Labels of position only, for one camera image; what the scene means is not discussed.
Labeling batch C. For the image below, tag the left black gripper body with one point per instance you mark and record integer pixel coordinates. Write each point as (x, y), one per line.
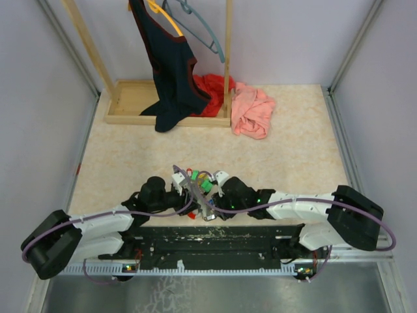
(180, 202)

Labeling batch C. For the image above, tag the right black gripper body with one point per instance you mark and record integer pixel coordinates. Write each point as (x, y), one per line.
(224, 201)

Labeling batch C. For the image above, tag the green key tag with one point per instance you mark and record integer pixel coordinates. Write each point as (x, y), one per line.
(206, 186)
(195, 174)

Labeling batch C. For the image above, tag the black headed key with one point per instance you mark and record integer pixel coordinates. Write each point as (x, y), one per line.
(208, 217)

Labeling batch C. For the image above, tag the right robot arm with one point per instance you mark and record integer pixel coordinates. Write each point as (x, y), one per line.
(342, 216)

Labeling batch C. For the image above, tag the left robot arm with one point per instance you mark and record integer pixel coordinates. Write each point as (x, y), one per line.
(61, 239)

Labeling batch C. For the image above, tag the pink cloth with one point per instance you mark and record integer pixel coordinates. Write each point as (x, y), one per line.
(251, 111)

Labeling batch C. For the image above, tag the wooden clothes rack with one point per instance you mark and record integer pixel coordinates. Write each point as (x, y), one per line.
(127, 98)

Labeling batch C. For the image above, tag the red cloth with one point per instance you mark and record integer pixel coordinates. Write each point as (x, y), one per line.
(213, 85)

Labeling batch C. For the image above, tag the navy blue tank top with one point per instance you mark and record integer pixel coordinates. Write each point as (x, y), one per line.
(172, 62)

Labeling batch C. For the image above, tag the blue grey hanger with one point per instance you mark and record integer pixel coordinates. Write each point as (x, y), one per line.
(191, 21)

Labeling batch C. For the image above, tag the yellow hanger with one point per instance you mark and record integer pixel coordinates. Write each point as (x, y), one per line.
(157, 9)

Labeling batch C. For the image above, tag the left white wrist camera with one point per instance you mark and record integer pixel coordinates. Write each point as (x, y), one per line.
(178, 181)

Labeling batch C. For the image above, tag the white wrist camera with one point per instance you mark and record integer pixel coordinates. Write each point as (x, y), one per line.
(178, 181)
(220, 178)

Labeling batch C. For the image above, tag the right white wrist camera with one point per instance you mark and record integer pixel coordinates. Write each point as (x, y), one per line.
(220, 178)

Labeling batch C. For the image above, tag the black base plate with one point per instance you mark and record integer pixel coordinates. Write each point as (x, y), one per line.
(214, 247)

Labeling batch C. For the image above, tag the white slotted cable duct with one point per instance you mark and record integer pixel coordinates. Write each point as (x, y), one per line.
(129, 269)

